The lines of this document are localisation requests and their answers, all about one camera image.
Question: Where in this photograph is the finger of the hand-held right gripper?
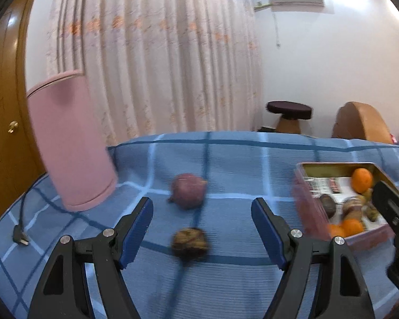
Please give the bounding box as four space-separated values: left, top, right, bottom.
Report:
372 180 399 236

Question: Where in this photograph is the black cable with plug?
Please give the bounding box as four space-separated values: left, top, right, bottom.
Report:
13 186 37 246

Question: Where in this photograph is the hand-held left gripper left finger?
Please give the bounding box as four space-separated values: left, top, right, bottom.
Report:
27 197 154 319

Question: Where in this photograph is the small yellow-green fruit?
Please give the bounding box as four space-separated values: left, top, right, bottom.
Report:
366 204 380 223

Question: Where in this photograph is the small orange mandarin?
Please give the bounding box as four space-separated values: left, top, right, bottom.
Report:
342 219 364 236
327 223 346 240

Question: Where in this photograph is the pink tin box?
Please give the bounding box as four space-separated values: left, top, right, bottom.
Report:
292 162 399 251

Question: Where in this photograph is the wooden door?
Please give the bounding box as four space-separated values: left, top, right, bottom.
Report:
0 0 50 233

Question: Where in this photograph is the pink floral curtain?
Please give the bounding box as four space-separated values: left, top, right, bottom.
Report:
47 0 265 147

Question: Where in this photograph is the dark cushioned wooden stool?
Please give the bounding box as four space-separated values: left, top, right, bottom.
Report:
266 100 312 134

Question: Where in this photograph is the printed paper sheet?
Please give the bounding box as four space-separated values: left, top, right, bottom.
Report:
302 174 389 231

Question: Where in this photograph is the air conditioner power cord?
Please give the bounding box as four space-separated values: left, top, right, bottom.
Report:
274 11 282 49

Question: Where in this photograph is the pink cylinder bin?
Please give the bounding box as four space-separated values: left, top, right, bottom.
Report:
27 70 118 212

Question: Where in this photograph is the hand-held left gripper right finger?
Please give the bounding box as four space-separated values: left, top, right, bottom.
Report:
251 197 376 319

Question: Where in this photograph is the large orange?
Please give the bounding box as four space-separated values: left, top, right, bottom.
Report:
351 168 375 194

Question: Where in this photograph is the blue plaid cloth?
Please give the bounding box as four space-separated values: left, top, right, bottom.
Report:
0 131 399 319

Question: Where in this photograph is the dark purple passion fruit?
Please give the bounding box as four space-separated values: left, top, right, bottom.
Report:
319 194 337 220

